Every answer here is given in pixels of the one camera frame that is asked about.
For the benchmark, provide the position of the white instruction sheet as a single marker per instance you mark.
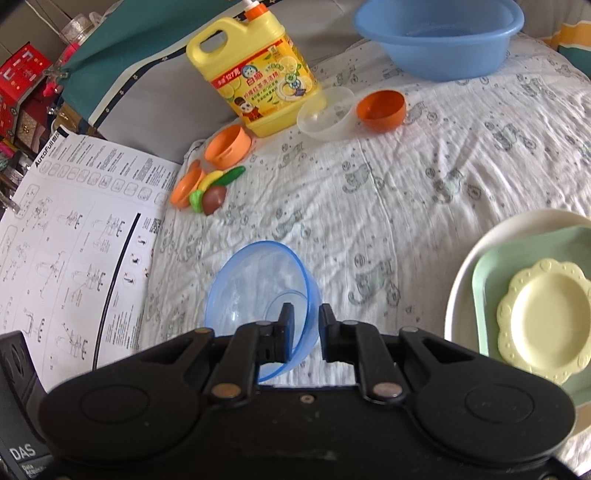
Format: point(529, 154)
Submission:
point(69, 240)

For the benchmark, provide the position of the green toy fruit piece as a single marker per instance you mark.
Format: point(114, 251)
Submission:
point(196, 201)

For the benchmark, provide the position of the orange bowl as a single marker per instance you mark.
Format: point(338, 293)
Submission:
point(381, 113)

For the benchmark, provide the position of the blue transparent bowl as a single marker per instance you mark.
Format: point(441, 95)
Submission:
point(249, 286)

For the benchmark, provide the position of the brown toy fruit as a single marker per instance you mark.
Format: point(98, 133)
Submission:
point(214, 199)

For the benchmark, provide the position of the clear plastic jar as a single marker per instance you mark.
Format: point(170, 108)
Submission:
point(77, 28)

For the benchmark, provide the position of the green square plate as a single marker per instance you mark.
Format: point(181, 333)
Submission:
point(488, 286)

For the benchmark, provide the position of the red patterned box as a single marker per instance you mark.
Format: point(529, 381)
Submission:
point(21, 78)

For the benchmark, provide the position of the white printed blanket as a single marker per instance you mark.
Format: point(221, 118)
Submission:
point(392, 194)

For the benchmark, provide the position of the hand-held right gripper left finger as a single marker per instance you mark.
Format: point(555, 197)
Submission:
point(286, 332)

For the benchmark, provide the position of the clear plastic bowl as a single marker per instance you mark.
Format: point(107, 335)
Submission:
point(323, 121)

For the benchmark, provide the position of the yellow flower-shaped small plate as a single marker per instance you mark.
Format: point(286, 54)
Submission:
point(545, 318)

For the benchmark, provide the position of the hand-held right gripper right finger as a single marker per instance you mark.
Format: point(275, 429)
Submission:
point(327, 332)

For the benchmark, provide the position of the green toy cucumber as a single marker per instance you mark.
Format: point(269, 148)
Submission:
point(233, 175)

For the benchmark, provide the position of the teal grey striped sheet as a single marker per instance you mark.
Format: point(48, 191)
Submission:
point(138, 69)

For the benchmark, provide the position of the yellow toy banana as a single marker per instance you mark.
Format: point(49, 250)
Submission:
point(210, 180)

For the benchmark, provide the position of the blue plastic basin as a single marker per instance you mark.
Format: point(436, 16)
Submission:
point(438, 50)

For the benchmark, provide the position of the white round plate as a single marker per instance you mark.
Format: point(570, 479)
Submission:
point(461, 286)

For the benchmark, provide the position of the orange toy cup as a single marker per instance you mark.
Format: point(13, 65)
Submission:
point(226, 145)

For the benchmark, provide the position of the yellow detergent jug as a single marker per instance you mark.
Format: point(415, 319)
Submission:
point(258, 69)

